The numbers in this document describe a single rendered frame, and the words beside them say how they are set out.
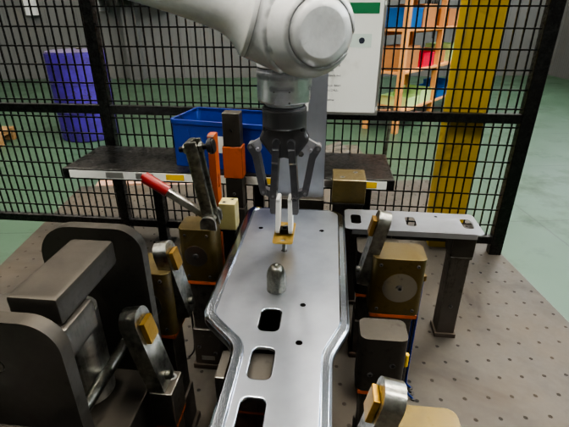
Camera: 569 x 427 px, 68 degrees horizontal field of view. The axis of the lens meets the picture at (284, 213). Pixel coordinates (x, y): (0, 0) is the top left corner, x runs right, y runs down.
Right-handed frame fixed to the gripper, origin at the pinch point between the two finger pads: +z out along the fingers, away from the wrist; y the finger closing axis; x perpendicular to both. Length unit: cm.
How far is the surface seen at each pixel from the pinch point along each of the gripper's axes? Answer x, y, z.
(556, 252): 182, 159, 108
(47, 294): -41.8, -17.2, -11.1
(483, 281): 38, 55, 38
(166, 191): -1.4, -21.8, -4.2
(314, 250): 0.2, 5.9, 7.8
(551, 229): 216, 171, 108
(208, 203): -2.3, -13.7, -2.4
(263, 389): -33.8, 1.0, 7.8
